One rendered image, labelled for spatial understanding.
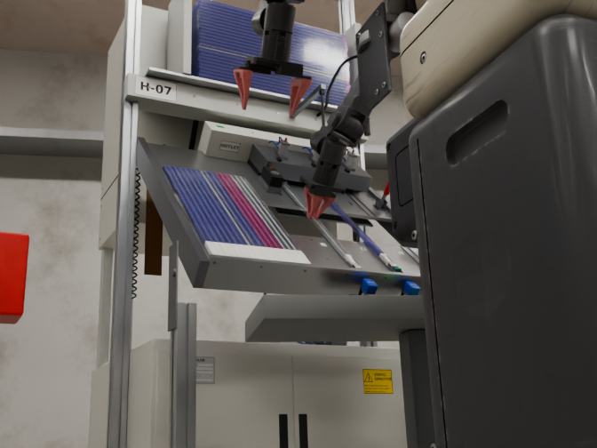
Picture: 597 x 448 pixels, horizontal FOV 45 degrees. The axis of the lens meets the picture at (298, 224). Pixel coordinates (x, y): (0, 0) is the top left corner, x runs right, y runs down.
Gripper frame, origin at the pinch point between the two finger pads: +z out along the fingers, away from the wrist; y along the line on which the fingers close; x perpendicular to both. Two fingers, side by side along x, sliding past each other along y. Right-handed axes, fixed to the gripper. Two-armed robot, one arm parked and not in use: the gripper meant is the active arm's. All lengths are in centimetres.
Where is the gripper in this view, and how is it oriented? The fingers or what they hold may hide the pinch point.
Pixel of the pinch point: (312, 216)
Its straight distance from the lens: 181.5
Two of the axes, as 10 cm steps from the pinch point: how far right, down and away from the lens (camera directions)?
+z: -2.8, 9.2, 2.9
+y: -8.8, -1.3, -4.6
